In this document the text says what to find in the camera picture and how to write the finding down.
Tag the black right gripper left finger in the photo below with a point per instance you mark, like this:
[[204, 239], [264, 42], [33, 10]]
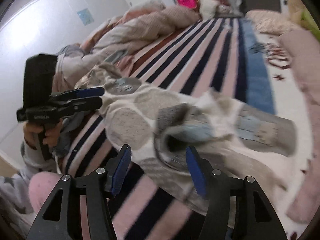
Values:
[[71, 198]]

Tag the floral pink pillow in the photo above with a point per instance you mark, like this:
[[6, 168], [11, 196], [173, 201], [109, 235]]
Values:
[[271, 22]]

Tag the striped pink navy blanket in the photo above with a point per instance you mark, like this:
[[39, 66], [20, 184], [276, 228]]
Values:
[[219, 54]]

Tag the beige patterned fleece pants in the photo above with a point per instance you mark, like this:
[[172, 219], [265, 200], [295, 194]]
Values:
[[160, 124]]

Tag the brown plush toy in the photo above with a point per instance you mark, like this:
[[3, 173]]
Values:
[[296, 9]]

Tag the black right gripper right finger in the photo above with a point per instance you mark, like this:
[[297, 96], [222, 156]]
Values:
[[238, 208]]

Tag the green avocado plush toy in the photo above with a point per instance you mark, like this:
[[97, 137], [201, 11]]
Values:
[[308, 22]]

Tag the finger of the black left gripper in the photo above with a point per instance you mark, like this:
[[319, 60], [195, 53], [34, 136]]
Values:
[[63, 106], [78, 94]]

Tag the pink dotted pajama leg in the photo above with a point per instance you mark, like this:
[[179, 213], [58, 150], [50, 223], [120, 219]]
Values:
[[40, 188]]

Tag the white cushion on chair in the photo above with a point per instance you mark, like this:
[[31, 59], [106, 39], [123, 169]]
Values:
[[208, 8]]

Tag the pink beige striped comforter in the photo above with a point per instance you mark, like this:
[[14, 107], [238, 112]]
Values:
[[138, 27]]

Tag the grey star-print sleeve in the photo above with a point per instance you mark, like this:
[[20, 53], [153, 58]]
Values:
[[15, 189]]

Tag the blue wall poster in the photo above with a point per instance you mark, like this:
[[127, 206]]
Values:
[[85, 16]]

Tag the bright pink bag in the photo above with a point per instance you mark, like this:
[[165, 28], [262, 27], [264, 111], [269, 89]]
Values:
[[191, 4]]

